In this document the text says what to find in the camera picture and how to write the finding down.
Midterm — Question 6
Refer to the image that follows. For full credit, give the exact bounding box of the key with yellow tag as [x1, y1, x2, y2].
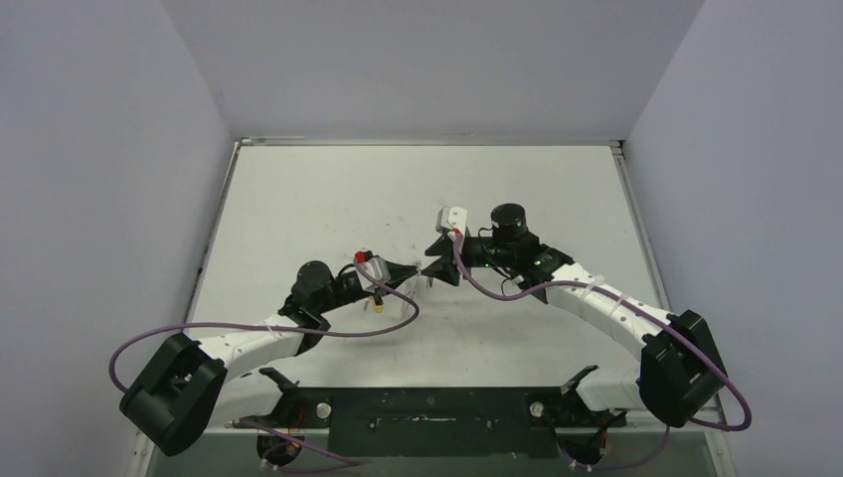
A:
[368, 294, 385, 313]

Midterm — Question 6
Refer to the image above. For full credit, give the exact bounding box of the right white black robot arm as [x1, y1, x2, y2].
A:
[422, 229, 734, 427]

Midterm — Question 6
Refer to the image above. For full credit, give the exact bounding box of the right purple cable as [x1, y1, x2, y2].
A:
[448, 230, 753, 473]

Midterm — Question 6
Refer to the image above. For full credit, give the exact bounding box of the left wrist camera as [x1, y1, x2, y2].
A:
[354, 250, 391, 292]

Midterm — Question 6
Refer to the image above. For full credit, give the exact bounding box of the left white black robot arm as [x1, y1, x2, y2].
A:
[119, 251, 421, 456]

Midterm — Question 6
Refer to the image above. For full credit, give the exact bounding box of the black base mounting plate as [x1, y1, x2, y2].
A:
[254, 387, 626, 458]

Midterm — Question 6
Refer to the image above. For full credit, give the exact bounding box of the aluminium frame rail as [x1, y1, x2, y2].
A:
[134, 387, 729, 436]

